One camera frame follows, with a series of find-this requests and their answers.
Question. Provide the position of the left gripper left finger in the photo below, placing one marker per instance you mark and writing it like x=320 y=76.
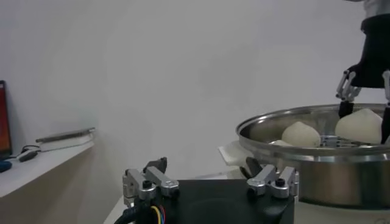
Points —
x=158 y=178

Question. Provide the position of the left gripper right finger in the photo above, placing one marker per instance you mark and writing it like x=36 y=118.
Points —
x=268 y=176

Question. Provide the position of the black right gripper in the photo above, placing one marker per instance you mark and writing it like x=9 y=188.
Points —
x=376 y=54

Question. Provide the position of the steamed white baozi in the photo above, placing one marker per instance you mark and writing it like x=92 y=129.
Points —
x=359 y=128
x=278 y=143
x=300 y=135

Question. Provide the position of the perforated steel steamer basket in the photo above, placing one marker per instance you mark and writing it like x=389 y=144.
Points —
x=335 y=182

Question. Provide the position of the flat white box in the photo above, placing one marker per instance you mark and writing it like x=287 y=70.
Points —
x=67 y=143

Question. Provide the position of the white side desk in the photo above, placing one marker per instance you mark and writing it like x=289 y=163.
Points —
x=30 y=173

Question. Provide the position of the small black dongle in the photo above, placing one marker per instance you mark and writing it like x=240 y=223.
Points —
x=28 y=156

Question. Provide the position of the blue computer mouse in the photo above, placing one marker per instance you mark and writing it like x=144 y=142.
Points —
x=4 y=166

